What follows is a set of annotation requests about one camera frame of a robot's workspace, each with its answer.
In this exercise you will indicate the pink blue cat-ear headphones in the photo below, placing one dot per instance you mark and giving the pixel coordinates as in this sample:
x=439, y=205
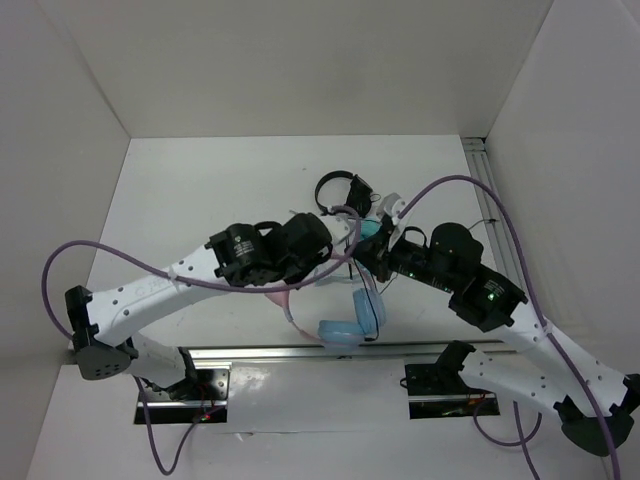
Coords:
x=365, y=324

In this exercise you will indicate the black headphones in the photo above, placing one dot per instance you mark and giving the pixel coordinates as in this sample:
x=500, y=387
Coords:
x=357, y=193

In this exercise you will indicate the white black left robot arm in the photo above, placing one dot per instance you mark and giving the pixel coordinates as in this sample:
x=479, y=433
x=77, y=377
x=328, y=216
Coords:
x=107, y=325

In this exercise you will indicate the aluminium table edge rail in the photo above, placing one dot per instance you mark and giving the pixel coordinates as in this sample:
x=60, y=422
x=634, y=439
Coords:
x=315, y=352

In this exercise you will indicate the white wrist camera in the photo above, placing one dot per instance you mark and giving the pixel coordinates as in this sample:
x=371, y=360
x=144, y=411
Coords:
x=342, y=228
x=391, y=213

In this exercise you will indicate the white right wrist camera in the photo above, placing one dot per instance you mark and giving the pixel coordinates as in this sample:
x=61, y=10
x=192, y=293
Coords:
x=391, y=213

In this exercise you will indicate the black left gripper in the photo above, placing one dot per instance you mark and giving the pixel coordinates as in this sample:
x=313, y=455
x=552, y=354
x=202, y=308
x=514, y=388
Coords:
x=313, y=260

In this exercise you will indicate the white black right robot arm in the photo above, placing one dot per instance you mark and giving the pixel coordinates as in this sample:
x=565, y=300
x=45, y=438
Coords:
x=592, y=403

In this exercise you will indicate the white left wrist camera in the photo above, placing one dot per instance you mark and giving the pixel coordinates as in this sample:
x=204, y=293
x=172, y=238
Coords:
x=342, y=228

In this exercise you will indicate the teal white cat-ear headphones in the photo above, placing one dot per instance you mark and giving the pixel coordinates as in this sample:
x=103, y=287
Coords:
x=346, y=272

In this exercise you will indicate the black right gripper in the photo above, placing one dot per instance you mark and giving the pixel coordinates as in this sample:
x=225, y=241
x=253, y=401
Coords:
x=375, y=253

